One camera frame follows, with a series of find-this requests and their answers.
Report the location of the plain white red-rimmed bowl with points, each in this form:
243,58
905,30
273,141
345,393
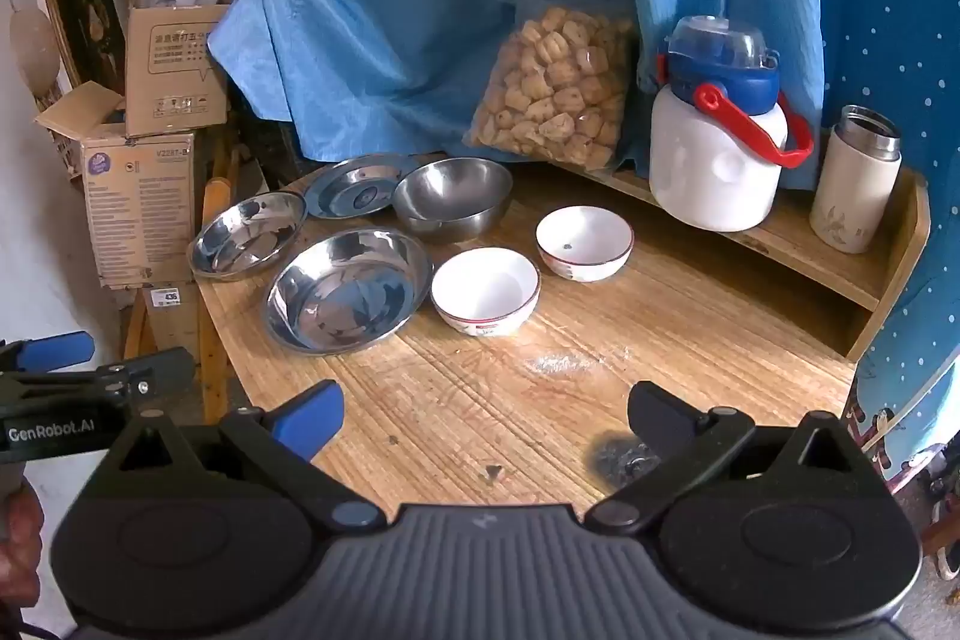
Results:
486,289

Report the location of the wooden desk shelf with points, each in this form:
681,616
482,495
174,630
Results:
810,254

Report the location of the blue dotted cloth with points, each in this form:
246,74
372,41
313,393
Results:
892,10

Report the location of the large open cardboard box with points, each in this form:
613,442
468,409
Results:
139,212

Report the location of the white oval lamp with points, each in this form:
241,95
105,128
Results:
31,48

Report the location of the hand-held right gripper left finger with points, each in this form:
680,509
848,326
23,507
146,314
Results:
309,421

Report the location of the large steel plate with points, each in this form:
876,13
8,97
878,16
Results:
345,295

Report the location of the deep steel bowl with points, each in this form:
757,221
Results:
450,194

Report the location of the cream thermos flask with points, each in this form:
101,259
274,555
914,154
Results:
851,197

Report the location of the small labelled cardboard box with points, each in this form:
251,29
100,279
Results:
171,317

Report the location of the small steel plate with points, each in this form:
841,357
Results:
247,235

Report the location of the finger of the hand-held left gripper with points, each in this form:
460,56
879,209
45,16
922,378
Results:
56,349
154,371

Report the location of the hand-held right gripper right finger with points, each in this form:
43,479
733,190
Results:
660,416

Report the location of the white bowl with dark mark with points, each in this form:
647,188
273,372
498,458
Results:
592,235

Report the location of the printed cardboard box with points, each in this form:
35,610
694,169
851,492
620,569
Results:
176,78

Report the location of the person's left hand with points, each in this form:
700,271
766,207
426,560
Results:
16,535

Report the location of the clear bag of snacks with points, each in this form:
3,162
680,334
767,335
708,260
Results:
555,85

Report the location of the plain blue cloth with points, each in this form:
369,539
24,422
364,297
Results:
375,10

